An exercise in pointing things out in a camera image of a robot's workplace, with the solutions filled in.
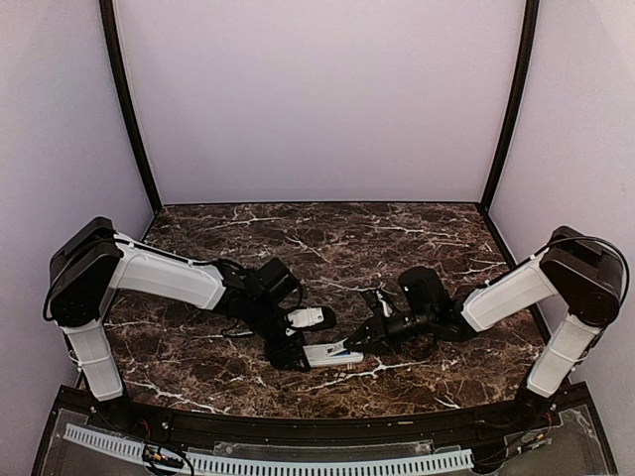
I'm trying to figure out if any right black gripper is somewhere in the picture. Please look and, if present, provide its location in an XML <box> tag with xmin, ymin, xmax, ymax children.
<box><xmin>344</xmin><ymin>305</ymin><xmax>435</xmax><ymax>355</ymax></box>

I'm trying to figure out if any white remote control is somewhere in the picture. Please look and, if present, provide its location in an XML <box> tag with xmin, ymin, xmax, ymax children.
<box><xmin>304</xmin><ymin>342</ymin><xmax>364</xmax><ymax>368</ymax></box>

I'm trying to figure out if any white battery compartment cover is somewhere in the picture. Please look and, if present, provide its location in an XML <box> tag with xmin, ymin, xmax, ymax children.
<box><xmin>323</xmin><ymin>342</ymin><xmax>348</xmax><ymax>357</ymax></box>

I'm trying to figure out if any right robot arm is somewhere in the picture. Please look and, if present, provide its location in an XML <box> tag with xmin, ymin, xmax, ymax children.
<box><xmin>343</xmin><ymin>226</ymin><xmax>630</xmax><ymax>430</ymax></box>

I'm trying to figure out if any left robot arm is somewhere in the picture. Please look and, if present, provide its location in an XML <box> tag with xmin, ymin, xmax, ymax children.
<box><xmin>42</xmin><ymin>216</ymin><xmax>310</xmax><ymax>432</ymax></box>

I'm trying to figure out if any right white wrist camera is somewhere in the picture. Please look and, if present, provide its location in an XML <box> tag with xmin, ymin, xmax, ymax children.
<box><xmin>361</xmin><ymin>289</ymin><xmax>398</xmax><ymax>318</ymax></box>

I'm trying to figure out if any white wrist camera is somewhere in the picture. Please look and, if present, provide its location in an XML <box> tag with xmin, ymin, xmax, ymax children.
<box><xmin>286</xmin><ymin>306</ymin><xmax>337</xmax><ymax>332</ymax></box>
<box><xmin>361</xmin><ymin>289</ymin><xmax>398</xmax><ymax>318</ymax></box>

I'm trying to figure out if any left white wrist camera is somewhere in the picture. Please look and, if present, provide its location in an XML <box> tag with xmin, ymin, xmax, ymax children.
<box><xmin>286</xmin><ymin>306</ymin><xmax>337</xmax><ymax>332</ymax></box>

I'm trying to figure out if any white slotted cable duct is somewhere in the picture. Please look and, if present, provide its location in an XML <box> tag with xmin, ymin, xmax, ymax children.
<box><xmin>63</xmin><ymin>423</ymin><xmax>474</xmax><ymax>475</ymax></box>

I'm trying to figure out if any black front rail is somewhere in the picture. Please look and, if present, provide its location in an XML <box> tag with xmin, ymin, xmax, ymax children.
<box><xmin>77</xmin><ymin>398</ymin><xmax>561</xmax><ymax>448</ymax></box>

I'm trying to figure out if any left black frame post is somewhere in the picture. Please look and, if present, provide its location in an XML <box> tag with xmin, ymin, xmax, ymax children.
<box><xmin>98</xmin><ymin>0</ymin><xmax>163</xmax><ymax>215</ymax></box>

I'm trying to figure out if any black frame post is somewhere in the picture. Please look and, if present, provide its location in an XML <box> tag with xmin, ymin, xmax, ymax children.
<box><xmin>98</xmin><ymin>0</ymin><xmax>163</xmax><ymax>215</ymax></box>
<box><xmin>479</xmin><ymin>0</ymin><xmax>540</xmax><ymax>215</ymax></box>

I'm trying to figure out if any right black frame post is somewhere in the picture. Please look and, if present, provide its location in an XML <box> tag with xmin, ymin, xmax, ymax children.
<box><xmin>479</xmin><ymin>0</ymin><xmax>540</xmax><ymax>215</ymax></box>

